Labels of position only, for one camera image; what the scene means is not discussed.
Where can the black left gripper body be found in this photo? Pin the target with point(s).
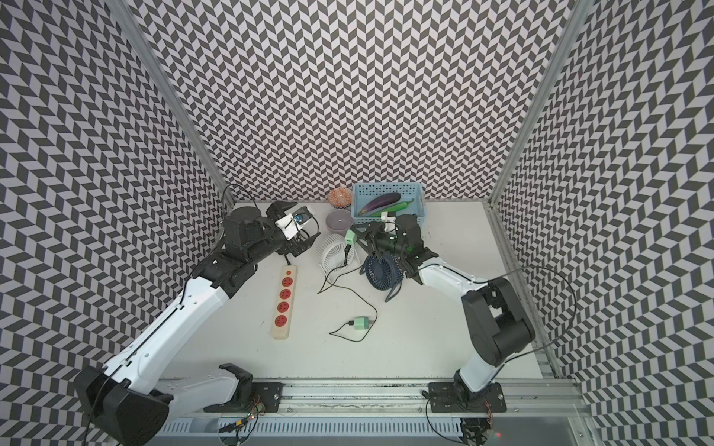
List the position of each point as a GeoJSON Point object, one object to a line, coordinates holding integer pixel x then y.
{"type": "Point", "coordinates": [284, 245]}

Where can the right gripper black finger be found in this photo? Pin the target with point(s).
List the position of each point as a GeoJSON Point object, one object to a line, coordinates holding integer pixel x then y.
{"type": "Point", "coordinates": [365, 245]}
{"type": "Point", "coordinates": [362, 230]}

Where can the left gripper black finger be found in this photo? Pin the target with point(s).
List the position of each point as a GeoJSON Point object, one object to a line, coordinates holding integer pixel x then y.
{"type": "Point", "coordinates": [312, 234]}
{"type": "Point", "coordinates": [302, 247]}

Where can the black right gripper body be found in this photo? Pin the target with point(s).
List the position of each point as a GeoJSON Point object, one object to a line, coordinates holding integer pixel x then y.
{"type": "Point", "coordinates": [381, 241]}

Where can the green adapter of white fan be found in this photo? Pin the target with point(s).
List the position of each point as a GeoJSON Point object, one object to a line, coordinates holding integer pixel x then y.
{"type": "Point", "coordinates": [350, 237]}

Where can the beige red power strip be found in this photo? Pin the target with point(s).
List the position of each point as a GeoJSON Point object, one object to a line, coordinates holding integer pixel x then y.
{"type": "Point", "coordinates": [282, 318]}

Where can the green adapter of navy fan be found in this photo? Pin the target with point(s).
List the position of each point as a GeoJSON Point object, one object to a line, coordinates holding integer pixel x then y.
{"type": "Point", "coordinates": [361, 323]}

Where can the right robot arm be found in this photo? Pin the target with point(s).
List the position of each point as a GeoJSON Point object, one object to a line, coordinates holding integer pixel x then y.
{"type": "Point", "coordinates": [498, 325]}

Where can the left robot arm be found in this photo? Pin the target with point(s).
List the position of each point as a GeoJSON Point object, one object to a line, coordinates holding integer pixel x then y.
{"type": "Point", "coordinates": [124, 399]}

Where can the navy blue desk fan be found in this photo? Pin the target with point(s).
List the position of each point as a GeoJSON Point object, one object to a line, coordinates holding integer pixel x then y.
{"type": "Point", "coordinates": [384, 274]}

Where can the lilac ceramic bowl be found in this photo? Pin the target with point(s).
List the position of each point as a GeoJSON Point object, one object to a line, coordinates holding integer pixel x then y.
{"type": "Point", "coordinates": [339, 221]}

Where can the light blue perforated basket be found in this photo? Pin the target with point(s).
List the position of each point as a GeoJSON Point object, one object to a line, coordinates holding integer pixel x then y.
{"type": "Point", "coordinates": [363, 193]}

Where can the green chili pepper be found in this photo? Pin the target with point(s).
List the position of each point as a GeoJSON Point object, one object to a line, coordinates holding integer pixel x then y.
{"type": "Point", "coordinates": [394, 208]}

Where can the purple eggplant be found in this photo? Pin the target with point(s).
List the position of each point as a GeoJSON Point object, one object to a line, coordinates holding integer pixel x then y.
{"type": "Point", "coordinates": [382, 201]}

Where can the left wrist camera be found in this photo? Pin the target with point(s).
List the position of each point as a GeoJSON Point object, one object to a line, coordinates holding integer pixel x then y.
{"type": "Point", "coordinates": [289, 221]}

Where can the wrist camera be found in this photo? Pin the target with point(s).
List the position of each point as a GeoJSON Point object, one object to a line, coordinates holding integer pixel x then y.
{"type": "Point", "coordinates": [389, 221]}
{"type": "Point", "coordinates": [289, 221]}

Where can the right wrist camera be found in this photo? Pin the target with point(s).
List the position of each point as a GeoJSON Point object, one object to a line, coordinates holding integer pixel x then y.
{"type": "Point", "coordinates": [389, 221]}

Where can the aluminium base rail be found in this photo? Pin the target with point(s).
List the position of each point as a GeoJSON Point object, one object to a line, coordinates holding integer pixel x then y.
{"type": "Point", "coordinates": [397, 411]}

